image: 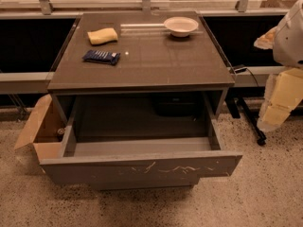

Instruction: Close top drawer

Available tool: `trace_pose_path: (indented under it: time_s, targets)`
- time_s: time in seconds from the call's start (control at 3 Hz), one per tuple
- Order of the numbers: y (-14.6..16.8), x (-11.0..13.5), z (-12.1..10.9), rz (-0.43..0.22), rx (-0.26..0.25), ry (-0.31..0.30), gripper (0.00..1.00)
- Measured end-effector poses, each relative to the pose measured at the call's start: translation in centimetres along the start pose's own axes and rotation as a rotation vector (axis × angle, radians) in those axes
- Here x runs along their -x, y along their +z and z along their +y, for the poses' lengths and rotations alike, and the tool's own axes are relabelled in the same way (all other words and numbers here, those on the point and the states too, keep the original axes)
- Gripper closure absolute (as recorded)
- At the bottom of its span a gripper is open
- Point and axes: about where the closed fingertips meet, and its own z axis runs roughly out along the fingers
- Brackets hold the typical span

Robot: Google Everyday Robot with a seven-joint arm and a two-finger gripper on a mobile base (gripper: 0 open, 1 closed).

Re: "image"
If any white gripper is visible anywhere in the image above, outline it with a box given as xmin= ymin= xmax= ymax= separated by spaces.
xmin=254 ymin=0 xmax=303 ymax=132

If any yellow sponge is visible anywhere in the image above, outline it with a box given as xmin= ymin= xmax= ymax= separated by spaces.
xmin=88 ymin=27 xmax=118 ymax=45

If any black cable with plug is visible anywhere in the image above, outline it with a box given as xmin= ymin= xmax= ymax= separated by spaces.
xmin=229 ymin=63 xmax=259 ymax=87

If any grey top drawer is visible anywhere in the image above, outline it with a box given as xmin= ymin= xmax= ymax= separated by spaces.
xmin=39 ymin=95 xmax=243 ymax=185

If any black wheeled stand leg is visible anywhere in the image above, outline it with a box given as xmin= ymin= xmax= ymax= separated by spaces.
xmin=225 ymin=96 xmax=266 ymax=147

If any grey lower drawer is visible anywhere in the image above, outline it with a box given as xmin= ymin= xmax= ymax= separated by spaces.
xmin=90 ymin=183 xmax=195 ymax=190

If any grey drawer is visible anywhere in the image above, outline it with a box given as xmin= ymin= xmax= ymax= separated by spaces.
xmin=39 ymin=95 xmax=243 ymax=185
xmin=90 ymin=183 xmax=195 ymax=190

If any grey drawer cabinet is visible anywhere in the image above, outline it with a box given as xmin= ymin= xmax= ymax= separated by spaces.
xmin=46 ymin=10 xmax=236 ymax=191

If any blue snack packet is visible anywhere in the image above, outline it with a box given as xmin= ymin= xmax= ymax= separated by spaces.
xmin=82 ymin=50 xmax=120 ymax=65

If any white bowl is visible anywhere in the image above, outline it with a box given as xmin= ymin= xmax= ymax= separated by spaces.
xmin=164 ymin=17 xmax=199 ymax=38

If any open cardboard box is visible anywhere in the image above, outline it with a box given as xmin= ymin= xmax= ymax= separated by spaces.
xmin=14 ymin=95 xmax=65 ymax=161

